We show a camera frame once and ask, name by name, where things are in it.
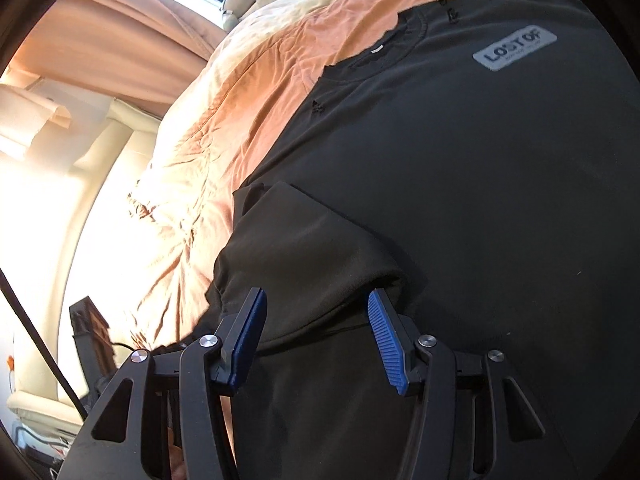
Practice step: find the orange bed sheet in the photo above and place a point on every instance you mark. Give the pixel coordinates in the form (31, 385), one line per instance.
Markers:
(250, 110)

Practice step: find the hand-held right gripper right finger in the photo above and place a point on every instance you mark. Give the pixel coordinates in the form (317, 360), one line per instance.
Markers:
(387, 345)

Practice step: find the pink curtain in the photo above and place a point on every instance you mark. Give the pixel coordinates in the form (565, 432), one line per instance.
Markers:
(125, 25)

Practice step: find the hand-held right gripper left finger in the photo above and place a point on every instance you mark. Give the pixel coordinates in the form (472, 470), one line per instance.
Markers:
(247, 340)

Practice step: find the black t-shirt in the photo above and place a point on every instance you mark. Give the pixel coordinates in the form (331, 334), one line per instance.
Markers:
(450, 185)

